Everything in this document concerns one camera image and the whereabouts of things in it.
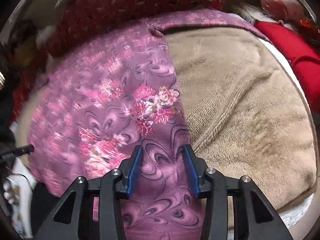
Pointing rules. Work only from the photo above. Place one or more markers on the beige fleece blanket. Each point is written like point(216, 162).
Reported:
point(244, 114)

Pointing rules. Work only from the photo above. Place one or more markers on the purple floral cloth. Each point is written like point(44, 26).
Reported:
point(115, 92)

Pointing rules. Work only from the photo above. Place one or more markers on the doll with red clothes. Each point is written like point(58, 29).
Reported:
point(291, 11)

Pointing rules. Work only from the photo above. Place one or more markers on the red pillow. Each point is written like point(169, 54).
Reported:
point(303, 59)

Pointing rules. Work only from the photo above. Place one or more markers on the red penguin pattern blanket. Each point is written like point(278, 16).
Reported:
point(87, 21)

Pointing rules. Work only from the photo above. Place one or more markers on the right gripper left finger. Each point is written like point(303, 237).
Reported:
point(90, 209)

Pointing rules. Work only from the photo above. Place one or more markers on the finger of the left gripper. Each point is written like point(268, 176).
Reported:
point(13, 153)

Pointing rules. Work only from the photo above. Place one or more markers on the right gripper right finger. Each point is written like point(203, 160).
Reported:
point(254, 215)

